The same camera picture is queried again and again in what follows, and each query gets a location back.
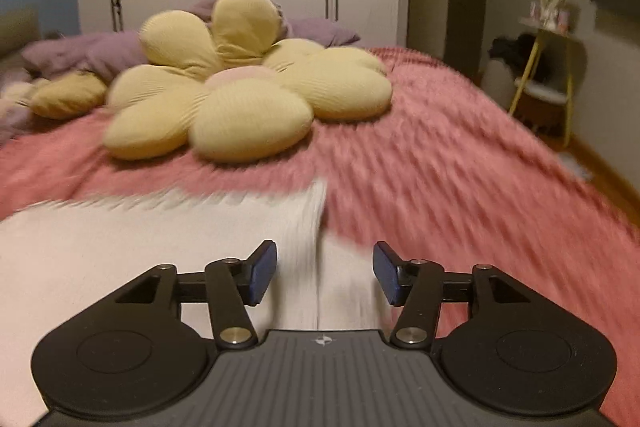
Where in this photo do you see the purple duvet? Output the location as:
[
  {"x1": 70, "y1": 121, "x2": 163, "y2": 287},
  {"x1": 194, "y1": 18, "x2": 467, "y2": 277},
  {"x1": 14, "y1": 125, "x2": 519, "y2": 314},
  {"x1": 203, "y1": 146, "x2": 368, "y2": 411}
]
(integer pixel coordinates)
[{"x1": 1, "y1": 0, "x2": 361, "y2": 147}]

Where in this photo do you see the white ribbed knit sweater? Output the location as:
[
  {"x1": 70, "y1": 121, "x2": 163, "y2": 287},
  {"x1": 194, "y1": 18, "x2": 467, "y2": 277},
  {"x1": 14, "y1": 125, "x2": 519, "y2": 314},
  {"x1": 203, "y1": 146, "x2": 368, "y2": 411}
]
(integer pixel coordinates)
[{"x1": 0, "y1": 178, "x2": 396, "y2": 427}]

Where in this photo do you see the black bag on floor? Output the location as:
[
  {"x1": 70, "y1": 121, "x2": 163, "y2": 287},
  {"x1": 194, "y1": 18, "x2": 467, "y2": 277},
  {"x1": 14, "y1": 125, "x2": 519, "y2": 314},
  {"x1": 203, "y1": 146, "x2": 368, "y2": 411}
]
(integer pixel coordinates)
[{"x1": 488, "y1": 32, "x2": 536, "y2": 77}]

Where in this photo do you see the yellow flower shaped pillow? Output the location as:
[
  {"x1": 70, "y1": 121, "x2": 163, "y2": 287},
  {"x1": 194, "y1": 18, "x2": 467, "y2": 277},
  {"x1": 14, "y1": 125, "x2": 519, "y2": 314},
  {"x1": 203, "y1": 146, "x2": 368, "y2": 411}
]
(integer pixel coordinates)
[{"x1": 103, "y1": 0, "x2": 393, "y2": 164}]

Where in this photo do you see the green headboard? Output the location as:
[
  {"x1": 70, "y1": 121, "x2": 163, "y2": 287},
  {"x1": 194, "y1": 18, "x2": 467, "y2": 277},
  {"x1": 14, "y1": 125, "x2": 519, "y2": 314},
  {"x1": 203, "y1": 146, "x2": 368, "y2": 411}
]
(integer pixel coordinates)
[{"x1": 0, "y1": 5, "x2": 40, "y2": 56}]

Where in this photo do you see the yellow legged side table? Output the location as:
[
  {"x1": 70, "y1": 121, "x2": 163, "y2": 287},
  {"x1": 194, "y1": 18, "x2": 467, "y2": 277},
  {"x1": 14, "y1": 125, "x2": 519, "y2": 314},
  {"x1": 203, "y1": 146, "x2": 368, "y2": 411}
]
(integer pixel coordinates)
[{"x1": 508, "y1": 16, "x2": 579, "y2": 148}]

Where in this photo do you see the yellow oval cushion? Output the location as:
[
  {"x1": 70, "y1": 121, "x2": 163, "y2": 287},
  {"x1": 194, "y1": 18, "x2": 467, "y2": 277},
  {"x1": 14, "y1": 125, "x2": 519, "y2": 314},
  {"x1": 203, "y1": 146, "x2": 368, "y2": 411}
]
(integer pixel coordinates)
[{"x1": 28, "y1": 72, "x2": 107, "y2": 120}]

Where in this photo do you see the pink ribbed bed blanket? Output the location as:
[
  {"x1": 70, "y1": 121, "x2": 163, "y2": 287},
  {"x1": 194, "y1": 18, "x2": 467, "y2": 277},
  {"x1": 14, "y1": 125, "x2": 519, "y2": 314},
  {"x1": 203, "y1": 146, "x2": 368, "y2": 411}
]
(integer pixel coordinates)
[{"x1": 1, "y1": 48, "x2": 639, "y2": 426}]

